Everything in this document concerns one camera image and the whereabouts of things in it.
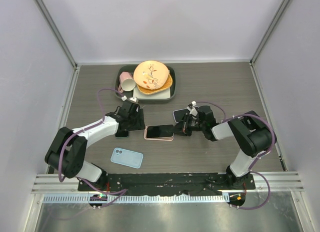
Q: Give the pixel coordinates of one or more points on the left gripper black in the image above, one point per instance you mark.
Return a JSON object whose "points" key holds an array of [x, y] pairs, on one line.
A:
{"points": [[140, 124]]}

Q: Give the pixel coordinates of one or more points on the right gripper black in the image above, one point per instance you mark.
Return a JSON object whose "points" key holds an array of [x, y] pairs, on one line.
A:
{"points": [[182, 128]]}

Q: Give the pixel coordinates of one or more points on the lilac phone case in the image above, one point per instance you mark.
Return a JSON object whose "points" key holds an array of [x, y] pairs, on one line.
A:
{"points": [[175, 116]]}

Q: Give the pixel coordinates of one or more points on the white phone black screen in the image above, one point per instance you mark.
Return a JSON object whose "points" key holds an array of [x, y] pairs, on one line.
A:
{"points": [[160, 131]]}

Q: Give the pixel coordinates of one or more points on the pink phone case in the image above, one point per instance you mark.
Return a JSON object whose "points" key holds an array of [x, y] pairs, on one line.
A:
{"points": [[157, 139]]}

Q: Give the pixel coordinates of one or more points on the green phone black screen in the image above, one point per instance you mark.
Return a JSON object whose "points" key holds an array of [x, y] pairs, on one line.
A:
{"points": [[122, 134]]}

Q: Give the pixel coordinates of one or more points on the light blue phone case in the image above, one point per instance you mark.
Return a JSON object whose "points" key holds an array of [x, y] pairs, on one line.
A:
{"points": [[127, 158]]}

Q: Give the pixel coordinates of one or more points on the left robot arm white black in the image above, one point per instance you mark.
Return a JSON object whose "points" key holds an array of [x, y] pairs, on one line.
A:
{"points": [[67, 151]]}

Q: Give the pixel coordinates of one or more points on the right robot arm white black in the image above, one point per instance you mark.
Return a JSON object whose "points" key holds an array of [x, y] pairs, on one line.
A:
{"points": [[254, 136]]}

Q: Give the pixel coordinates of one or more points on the pink mug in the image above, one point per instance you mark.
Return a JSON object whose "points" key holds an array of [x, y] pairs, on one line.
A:
{"points": [[126, 82]]}

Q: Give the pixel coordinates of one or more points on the white square plate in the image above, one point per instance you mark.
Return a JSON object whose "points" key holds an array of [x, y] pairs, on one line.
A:
{"points": [[165, 94]]}

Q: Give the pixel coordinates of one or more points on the peach floral plate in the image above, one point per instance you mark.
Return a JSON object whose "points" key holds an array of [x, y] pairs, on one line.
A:
{"points": [[151, 74]]}

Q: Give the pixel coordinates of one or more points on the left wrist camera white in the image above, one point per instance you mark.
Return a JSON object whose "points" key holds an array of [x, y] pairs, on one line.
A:
{"points": [[131, 99]]}

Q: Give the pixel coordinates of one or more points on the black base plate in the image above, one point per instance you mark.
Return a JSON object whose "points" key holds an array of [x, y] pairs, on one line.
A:
{"points": [[174, 184]]}

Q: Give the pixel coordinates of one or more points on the white slotted cable duct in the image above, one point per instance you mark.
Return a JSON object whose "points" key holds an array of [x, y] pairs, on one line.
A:
{"points": [[91, 198]]}

